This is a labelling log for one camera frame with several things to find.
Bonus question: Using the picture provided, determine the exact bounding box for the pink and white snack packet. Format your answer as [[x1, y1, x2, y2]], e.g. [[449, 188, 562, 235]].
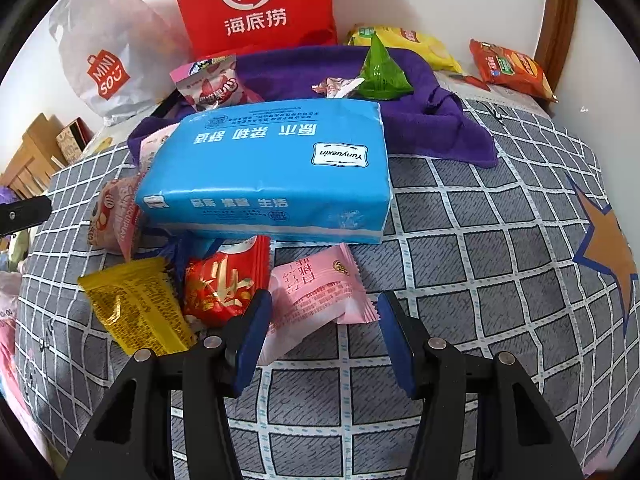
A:
[[137, 122, 181, 176]]

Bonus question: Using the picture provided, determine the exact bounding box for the grey plaid bedsheet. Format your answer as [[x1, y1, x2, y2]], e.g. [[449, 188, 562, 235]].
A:
[[12, 97, 640, 480]]

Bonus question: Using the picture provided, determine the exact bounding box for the small silver candy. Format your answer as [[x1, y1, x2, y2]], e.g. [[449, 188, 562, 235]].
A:
[[311, 76, 365, 100]]

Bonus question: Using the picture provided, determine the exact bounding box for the plain pink snack packet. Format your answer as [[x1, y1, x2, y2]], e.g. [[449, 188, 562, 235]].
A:
[[257, 242, 379, 366]]

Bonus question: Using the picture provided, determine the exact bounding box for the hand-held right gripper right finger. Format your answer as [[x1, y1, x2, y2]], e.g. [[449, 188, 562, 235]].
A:
[[377, 291, 586, 480]]

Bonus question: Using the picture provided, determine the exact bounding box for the brown wooden door frame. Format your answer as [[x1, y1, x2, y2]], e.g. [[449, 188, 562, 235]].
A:
[[535, 0, 581, 61]]

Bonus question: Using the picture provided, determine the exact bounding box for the wooden headboard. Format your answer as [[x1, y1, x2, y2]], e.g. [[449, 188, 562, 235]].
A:
[[0, 114, 66, 201]]

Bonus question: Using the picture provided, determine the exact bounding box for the yellow chips bag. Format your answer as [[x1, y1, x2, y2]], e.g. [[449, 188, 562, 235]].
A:
[[347, 24, 463, 73]]

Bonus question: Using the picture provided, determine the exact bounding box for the purple towel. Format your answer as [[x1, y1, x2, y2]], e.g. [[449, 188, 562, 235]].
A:
[[127, 45, 498, 168]]

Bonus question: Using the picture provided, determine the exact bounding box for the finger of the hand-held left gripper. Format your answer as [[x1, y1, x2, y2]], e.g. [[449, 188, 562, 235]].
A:
[[0, 196, 52, 237]]

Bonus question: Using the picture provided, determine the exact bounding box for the pink bear print packet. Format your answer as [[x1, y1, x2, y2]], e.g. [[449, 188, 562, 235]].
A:
[[87, 176, 147, 262]]

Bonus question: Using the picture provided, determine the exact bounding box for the white plastic shopping bag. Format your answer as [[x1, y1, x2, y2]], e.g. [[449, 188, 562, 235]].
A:
[[48, 0, 196, 121]]

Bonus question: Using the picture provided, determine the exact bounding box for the orange chips bag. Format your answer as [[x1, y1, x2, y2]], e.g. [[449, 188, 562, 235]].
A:
[[469, 39, 558, 103]]

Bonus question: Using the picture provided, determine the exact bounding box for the red paper shopping bag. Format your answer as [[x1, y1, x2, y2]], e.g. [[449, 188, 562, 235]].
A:
[[165, 0, 338, 58]]

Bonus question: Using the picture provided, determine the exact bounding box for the patterned gift box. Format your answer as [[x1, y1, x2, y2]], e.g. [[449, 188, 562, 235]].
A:
[[55, 117, 96, 163]]

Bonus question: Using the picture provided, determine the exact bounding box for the red snack packet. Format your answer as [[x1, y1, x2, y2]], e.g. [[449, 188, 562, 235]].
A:
[[182, 235, 272, 331]]

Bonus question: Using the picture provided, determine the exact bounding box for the blue tissue pack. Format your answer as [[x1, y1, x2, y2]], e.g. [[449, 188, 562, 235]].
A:
[[135, 100, 392, 245]]

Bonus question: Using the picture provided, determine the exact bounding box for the pink plastic bag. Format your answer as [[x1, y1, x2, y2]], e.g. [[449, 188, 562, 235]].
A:
[[0, 272, 23, 361]]

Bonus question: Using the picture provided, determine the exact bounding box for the yellow snack packet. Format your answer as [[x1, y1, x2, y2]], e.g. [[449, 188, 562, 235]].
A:
[[77, 256, 198, 357]]

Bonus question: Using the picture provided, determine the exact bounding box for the green triangular snack packet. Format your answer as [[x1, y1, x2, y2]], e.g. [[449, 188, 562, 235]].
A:
[[360, 32, 415, 101]]

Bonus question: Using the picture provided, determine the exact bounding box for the strawberry print pink packet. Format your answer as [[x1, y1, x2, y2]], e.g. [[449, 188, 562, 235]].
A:
[[169, 55, 266, 111]]

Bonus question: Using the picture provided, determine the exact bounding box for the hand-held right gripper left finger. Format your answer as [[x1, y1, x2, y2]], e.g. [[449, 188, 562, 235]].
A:
[[60, 290, 273, 480]]

